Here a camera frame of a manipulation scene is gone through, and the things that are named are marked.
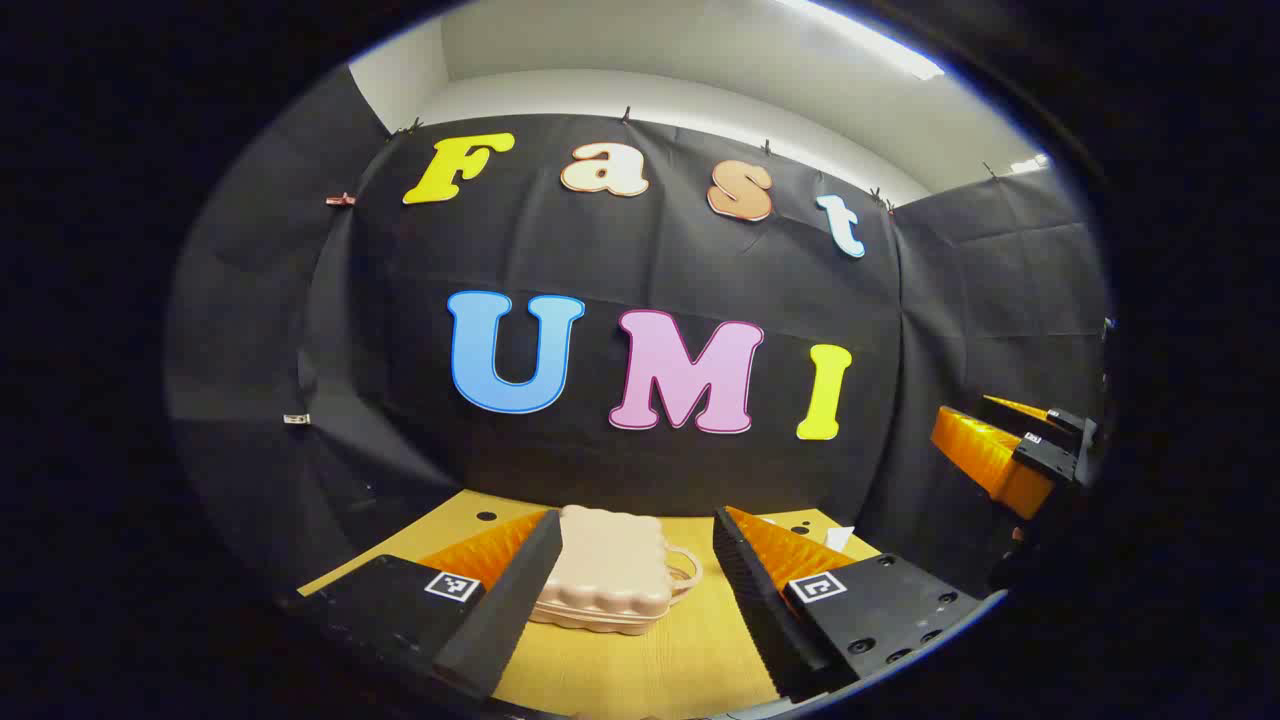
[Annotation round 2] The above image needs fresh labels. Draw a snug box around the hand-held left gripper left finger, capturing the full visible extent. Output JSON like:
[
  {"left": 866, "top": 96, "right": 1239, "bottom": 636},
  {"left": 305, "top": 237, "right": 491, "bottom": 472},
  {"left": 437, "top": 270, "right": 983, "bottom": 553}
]
[{"left": 290, "top": 508, "right": 564, "bottom": 701}]

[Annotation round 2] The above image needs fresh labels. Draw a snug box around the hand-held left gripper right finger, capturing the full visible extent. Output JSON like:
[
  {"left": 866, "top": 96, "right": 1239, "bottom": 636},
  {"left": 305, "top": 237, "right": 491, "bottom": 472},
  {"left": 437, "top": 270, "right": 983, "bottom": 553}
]
[{"left": 712, "top": 505, "right": 986, "bottom": 703}]

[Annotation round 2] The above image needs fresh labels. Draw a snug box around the black backdrop cloth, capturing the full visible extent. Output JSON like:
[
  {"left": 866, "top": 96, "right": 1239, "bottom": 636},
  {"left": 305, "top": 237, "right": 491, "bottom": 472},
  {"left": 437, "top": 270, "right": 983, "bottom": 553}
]
[{"left": 165, "top": 65, "right": 1113, "bottom": 601}]

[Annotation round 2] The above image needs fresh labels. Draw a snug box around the pink suitcase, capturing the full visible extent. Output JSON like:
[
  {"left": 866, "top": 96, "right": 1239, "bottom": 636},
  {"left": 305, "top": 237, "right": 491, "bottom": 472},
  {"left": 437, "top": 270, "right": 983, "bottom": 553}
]
[{"left": 528, "top": 505, "right": 704, "bottom": 637}]

